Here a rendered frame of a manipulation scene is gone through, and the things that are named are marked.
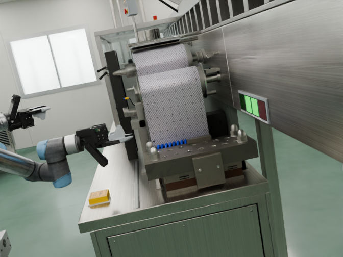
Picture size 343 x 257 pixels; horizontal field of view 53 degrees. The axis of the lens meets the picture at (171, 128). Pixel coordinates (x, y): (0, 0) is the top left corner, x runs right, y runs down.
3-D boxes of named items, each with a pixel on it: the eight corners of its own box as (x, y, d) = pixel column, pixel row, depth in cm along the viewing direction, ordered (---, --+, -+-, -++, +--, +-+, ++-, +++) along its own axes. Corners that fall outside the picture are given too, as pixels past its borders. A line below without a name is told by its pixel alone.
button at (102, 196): (92, 198, 132) (90, 192, 131) (109, 194, 132) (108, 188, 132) (89, 205, 125) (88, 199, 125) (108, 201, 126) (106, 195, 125)
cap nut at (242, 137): (236, 140, 125) (234, 129, 124) (245, 138, 125) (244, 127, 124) (239, 143, 121) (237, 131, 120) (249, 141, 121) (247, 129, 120)
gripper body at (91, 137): (105, 126, 129) (73, 132, 129) (110, 147, 131) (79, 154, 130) (106, 122, 137) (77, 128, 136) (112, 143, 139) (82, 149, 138)
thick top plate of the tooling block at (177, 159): (146, 166, 134) (143, 152, 133) (244, 146, 137) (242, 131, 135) (148, 181, 119) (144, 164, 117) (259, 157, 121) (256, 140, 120)
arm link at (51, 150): (44, 159, 137) (39, 138, 135) (72, 153, 138) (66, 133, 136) (39, 165, 129) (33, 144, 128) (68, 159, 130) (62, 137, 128)
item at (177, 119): (152, 150, 137) (143, 105, 133) (209, 137, 139) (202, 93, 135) (152, 150, 137) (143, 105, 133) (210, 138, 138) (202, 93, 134)
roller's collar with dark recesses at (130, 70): (127, 77, 164) (124, 64, 163) (139, 75, 164) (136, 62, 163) (126, 78, 158) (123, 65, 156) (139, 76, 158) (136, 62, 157)
